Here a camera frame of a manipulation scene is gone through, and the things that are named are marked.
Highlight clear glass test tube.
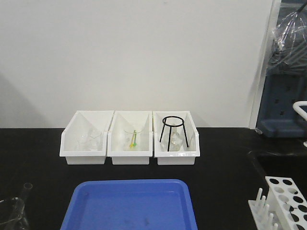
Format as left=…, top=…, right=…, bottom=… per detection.
left=19, top=182, right=33, bottom=202

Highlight blue-grey pegboard drying rack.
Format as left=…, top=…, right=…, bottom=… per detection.
left=256, top=0, right=307, bottom=138

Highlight white test tube rack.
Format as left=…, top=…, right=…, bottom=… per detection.
left=248, top=176, right=307, bottom=230

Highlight middle white storage bin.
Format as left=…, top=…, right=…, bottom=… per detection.
left=107, top=111, right=153, bottom=165

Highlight white storage bin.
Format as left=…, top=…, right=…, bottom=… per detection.
left=59, top=110, right=114, bottom=165
left=107, top=111, right=153, bottom=165
left=153, top=111, right=201, bottom=165

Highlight right white storage bin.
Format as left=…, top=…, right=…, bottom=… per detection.
left=153, top=111, right=201, bottom=165

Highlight beaker with coloured droppers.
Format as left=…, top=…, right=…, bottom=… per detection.
left=123, top=129, right=141, bottom=151

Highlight glass flask under tripod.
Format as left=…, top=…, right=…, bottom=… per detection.
left=161, top=126, right=184, bottom=151

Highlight clear beakers in left bin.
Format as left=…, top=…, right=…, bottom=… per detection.
left=77, top=128, right=102, bottom=151

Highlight left white storage bin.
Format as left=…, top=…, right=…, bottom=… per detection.
left=59, top=110, right=114, bottom=165

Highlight blue plastic tray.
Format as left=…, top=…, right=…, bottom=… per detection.
left=61, top=179, right=198, bottom=230

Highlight clear plastic bag of pegs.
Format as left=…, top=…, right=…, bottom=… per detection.
left=267, top=8, right=307, bottom=76

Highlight white lab faucet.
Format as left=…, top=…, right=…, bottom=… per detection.
left=293, top=101, right=307, bottom=121

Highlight black lab sink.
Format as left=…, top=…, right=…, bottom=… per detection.
left=248, top=150, right=307, bottom=195

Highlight clear glass beaker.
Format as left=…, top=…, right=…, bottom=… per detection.
left=0, top=197, right=30, bottom=230

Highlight black wire tripod stand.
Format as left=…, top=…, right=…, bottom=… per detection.
left=159, top=115, right=190, bottom=152

